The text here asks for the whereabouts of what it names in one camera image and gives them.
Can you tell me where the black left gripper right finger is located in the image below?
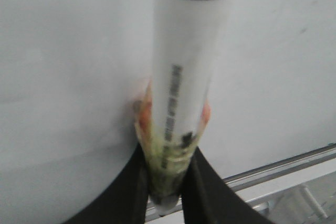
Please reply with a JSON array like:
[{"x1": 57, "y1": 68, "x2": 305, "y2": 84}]
[{"x1": 181, "y1": 148, "x2": 272, "y2": 224}]

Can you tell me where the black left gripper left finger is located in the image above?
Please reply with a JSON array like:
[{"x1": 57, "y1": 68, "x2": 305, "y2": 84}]
[{"x1": 65, "y1": 145, "x2": 149, "y2": 223}]

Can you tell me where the white whiteboard marker pen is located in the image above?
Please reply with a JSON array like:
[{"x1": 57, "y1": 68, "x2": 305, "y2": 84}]
[{"x1": 145, "y1": 0, "x2": 230, "y2": 216}]

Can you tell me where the white whiteboard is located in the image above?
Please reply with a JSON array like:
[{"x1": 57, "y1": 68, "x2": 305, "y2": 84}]
[{"x1": 1, "y1": 0, "x2": 335, "y2": 223}]

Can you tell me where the aluminium whiteboard tray rail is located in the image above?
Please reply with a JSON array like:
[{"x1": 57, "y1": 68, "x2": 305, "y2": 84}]
[{"x1": 145, "y1": 142, "x2": 336, "y2": 219}]

